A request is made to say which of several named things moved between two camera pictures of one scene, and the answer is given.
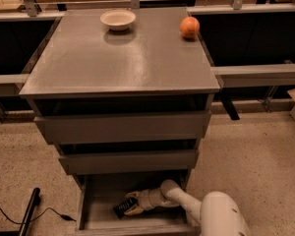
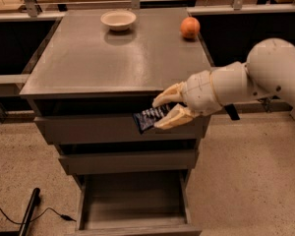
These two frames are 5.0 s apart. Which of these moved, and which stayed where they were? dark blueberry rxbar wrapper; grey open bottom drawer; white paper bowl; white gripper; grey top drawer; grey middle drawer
Moved: white gripper; dark blueberry rxbar wrapper
Stayed: grey top drawer; grey open bottom drawer; grey middle drawer; white paper bowl
